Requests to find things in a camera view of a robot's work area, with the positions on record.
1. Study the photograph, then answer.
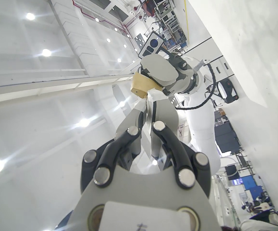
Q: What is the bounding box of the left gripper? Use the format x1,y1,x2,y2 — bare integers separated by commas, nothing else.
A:
140,55,200,95

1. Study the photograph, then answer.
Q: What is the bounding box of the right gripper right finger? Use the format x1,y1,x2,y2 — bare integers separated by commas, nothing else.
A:
150,95,212,199

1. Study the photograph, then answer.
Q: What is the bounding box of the metal equipment rack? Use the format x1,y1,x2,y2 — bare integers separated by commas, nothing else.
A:
146,0,190,49

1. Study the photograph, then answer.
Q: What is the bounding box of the black cable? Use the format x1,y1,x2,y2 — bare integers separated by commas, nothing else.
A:
176,62,217,110

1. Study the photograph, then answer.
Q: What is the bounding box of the brass padlock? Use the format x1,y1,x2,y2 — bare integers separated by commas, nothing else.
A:
130,72,163,99

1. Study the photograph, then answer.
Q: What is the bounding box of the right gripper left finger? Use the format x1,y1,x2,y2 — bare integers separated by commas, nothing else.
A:
80,98,147,194

